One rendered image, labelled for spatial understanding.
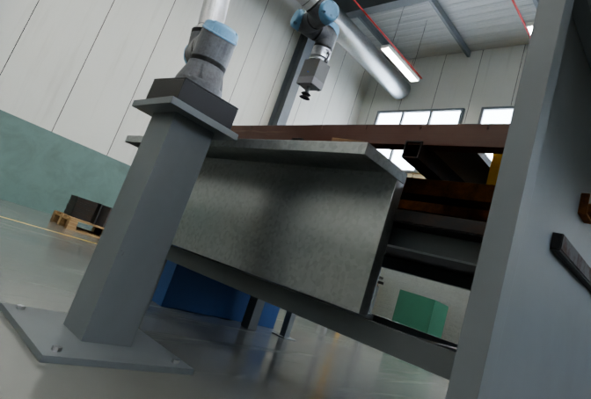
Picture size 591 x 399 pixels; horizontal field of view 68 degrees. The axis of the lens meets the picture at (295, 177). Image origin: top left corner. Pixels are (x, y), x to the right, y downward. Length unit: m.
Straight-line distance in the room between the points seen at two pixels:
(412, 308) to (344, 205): 4.12
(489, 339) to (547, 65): 0.42
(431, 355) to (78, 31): 8.26
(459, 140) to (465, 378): 0.66
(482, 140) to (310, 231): 0.52
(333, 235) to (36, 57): 7.67
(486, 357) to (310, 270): 0.66
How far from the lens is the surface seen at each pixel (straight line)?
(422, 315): 5.24
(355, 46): 10.92
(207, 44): 1.40
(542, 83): 0.77
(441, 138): 1.20
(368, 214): 1.16
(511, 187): 0.71
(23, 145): 8.40
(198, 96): 1.31
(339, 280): 1.16
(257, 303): 2.43
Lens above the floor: 0.34
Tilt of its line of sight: 12 degrees up
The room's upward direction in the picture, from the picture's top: 19 degrees clockwise
